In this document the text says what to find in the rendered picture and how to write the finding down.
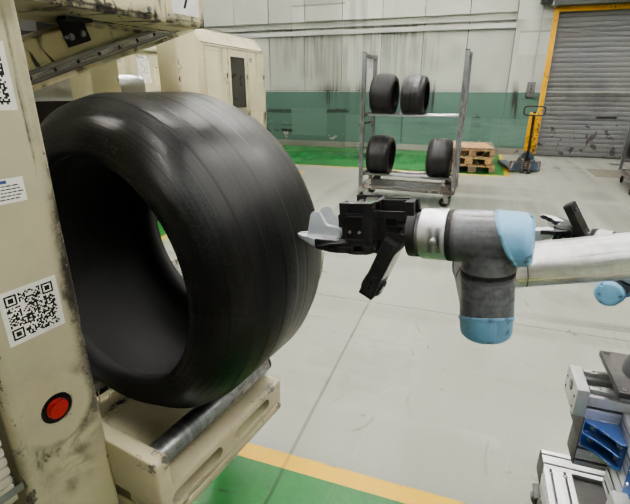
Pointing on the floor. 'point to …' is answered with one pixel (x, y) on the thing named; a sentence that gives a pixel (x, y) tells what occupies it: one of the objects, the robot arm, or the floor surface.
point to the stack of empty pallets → (476, 158)
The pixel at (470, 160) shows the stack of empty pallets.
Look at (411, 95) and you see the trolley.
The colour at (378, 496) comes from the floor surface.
